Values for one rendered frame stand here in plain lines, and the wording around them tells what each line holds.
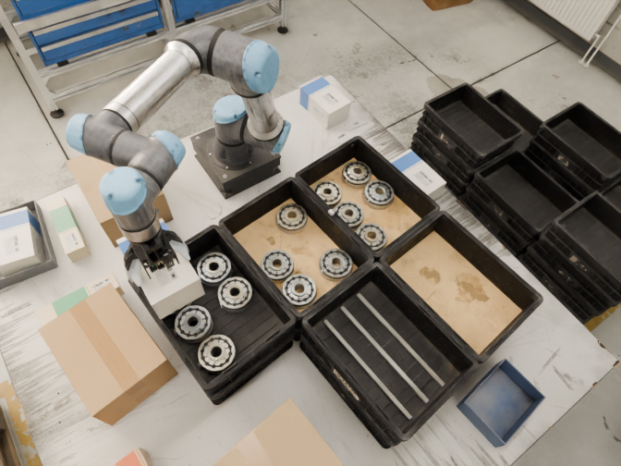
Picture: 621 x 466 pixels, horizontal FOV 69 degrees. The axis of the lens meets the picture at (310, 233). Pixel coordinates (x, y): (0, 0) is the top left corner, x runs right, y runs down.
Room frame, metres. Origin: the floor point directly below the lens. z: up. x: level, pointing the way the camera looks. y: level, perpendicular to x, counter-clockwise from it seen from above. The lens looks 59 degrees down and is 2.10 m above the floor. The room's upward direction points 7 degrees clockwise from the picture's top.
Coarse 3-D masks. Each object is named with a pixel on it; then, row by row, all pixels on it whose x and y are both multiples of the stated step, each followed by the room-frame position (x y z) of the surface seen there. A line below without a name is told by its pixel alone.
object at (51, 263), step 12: (24, 204) 0.79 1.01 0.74; (36, 204) 0.80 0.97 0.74; (36, 216) 0.77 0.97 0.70; (48, 240) 0.67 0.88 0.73; (48, 252) 0.64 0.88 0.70; (48, 264) 0.58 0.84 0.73; (0, 276) 0.53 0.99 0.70; (12, 276) 0.52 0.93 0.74; (24, 276) 0.54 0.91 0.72; (0, 288) 0.49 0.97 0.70
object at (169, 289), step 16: (144, 272) 0.42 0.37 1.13; (160, 272) 0.43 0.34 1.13; (176, 272) 0.43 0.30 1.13; (192, 272) 0.44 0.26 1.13; (144, 288) 0.38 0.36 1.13; (160, 288) 0.39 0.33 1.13; (176, 288) 0.39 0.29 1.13; (192, 288) 0.41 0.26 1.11; (160, 304) 0.36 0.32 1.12; (176, 304) 0.38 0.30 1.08
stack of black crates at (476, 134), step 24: (456, 96) 1.86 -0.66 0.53; (480, 96) 1.82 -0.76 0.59; (432, 120) 1.66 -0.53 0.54; (456, 120) 1.74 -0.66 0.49; (480, 120) 1.76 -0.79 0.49; (504, 120) 1.69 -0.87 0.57; (432, 144) 1.62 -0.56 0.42; (456, 144) 1.53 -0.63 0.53; (480, 144) 1.59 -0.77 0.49; (504, 144) 1.51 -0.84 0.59; (432, 168) 1.57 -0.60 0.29; (456, 168) 1.49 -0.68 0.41; (480, 168) 1.44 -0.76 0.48; (456, 192) 1.44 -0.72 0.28
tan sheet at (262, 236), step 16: (256, 224) 0.78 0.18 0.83; (272, 224) 0.78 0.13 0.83; (240, 240) 0.71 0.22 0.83; (256, 240) 0.71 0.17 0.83; (272, 240) 0.72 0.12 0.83; (288, 240) 0.73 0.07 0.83; (304, 240) 0.73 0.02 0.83; (320, 240) 0.74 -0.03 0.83; (256, 256) 0.66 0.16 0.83; (304, 256) 0.68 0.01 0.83; (320, 256) 0.68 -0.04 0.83; (304, 272) 0.62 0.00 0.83; (320, 288) 0.57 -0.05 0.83
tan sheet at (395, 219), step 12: (336, 168) 1.05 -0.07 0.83; (336, 180) 1.00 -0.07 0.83; (372, 180) 1.02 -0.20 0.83; (348, 192) 0.95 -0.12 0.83; (360, 192) 0.96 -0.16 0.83; (360, 204) 0.90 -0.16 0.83; (396, 204) 0.92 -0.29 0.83; (372, 216) 0.86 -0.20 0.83; (384, 216) 0.87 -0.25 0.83; (396, 216) 0.87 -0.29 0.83; (408, 216) 0.88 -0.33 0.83; (384, 228) 0.82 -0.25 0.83; (396, 228) 0.82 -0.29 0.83
